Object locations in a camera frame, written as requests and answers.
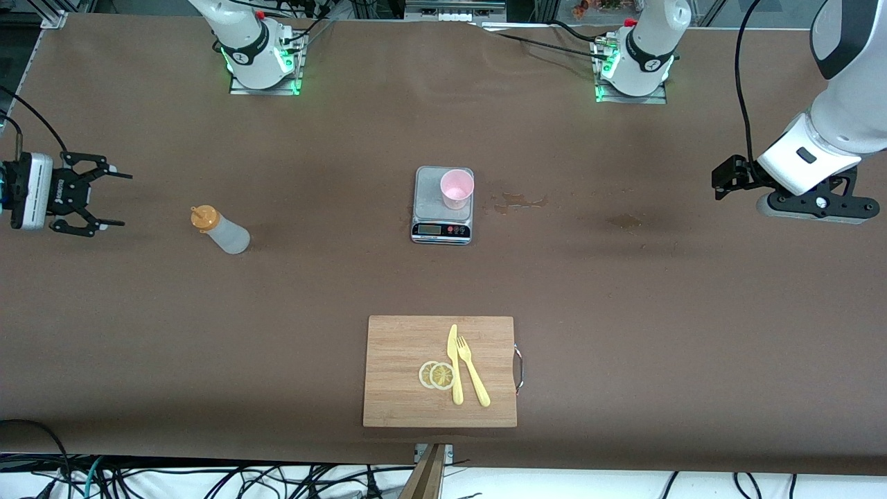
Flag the sauce bottle with orange cap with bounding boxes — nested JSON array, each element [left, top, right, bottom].
[[191, 204, 252, 255]]

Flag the pink plastic cup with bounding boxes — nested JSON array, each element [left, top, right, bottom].
[[440, 168, 475, 211]]

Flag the orange items pile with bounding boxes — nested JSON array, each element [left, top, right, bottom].
[[572, 0, 624, 20]]

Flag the silver digital kitchen scale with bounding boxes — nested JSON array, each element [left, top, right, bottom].
[[411, 165, 475, 245]]

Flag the yellow plastic fork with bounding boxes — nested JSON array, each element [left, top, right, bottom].
[[456, 335, 491, 408]]

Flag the yellow plastic knife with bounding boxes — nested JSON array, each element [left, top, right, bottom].
[[447, 324, 464, 406]]

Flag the wooden beam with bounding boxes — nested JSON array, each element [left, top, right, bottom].
[[398, 444, 446, 499]]

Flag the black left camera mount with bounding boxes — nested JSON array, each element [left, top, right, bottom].
[[771, 166, 875, 212]]

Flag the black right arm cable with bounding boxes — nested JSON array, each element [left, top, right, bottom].
[[0, 85, 69, 160]]

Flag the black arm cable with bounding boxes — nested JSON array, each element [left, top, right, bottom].
[[733, 0, 763, 164], [0, 85, 69, 160]]

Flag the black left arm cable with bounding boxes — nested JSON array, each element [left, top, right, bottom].
[[733, 0, 763, 164]]

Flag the aluminium frame rail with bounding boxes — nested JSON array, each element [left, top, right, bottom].
[[28, 0, 69, 30]]

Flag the black looped cable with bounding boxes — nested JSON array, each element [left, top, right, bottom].
[[0, 419, 73, 499]]

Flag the teal cable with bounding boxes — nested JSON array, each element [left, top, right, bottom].
[[82, 456, 106, 499]]

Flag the wooden cutting board with handle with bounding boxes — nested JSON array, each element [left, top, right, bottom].
[[362, 315, 525, 428]]

